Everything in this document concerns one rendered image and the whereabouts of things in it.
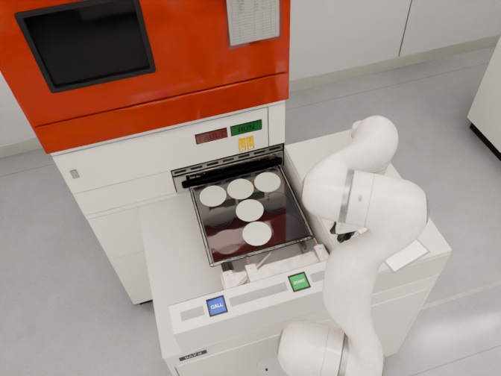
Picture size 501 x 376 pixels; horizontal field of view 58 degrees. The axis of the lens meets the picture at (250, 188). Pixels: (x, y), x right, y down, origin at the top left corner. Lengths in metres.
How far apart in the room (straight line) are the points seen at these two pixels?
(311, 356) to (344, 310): 0.15
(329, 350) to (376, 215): 0.34
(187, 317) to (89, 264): 1.46
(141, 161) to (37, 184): 1.74
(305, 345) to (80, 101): 0.92
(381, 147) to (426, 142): 2.45
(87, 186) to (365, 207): 1.16
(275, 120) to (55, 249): 1.72
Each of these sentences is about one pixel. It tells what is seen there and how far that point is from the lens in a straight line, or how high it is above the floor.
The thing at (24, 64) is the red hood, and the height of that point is 1.54.
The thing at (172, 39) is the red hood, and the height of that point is 1.53.
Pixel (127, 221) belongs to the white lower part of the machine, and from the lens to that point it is 1.90.
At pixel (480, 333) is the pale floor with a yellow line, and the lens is 2.59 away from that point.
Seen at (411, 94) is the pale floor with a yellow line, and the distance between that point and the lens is 3.70.
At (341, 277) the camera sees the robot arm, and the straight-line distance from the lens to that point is 0.88.
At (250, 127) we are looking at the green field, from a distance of 1.65.
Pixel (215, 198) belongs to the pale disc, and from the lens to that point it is 1.69.
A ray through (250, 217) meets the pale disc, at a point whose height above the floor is 0.90.
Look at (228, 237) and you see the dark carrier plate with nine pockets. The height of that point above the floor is 0.90.
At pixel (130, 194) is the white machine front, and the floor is 0.90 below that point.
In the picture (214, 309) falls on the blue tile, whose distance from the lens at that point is 1.38.
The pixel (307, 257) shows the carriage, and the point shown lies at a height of 0.88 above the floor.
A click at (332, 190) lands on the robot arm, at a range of 0.80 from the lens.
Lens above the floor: 2.20
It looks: 50 degrees down
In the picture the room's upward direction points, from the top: 4 degrees counter-clockwise
